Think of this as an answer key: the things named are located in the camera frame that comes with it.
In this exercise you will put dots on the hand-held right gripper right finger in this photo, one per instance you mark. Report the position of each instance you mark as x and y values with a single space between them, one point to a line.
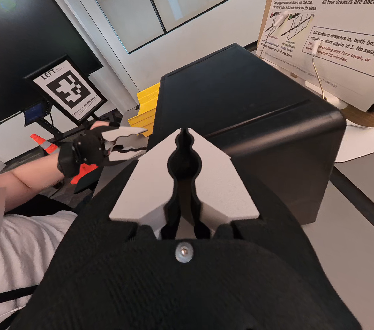
225 189

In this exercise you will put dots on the person's left forearm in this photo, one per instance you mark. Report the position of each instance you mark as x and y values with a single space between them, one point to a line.
26 183

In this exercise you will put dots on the person's left hand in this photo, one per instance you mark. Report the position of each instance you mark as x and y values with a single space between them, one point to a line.
99 125

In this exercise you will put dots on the orange traffic cone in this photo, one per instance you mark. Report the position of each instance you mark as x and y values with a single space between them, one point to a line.
43 143

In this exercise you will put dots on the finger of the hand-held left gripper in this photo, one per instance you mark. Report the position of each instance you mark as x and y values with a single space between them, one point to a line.
125 156
122 132

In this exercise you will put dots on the instruction poster on cardboard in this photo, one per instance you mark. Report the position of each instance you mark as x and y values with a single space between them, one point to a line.
336 14

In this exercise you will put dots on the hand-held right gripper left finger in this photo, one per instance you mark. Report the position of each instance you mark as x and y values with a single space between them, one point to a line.
146 189

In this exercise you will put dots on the person's white shirt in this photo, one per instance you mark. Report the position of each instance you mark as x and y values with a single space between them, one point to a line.
29 242

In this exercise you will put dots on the black monitor screen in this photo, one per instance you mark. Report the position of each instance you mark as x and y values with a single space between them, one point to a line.
35 28

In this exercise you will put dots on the black drawer cabinet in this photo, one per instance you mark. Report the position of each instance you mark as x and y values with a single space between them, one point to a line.
248 96

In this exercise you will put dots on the yellow plastic bin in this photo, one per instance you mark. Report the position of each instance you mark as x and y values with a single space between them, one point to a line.
143 119

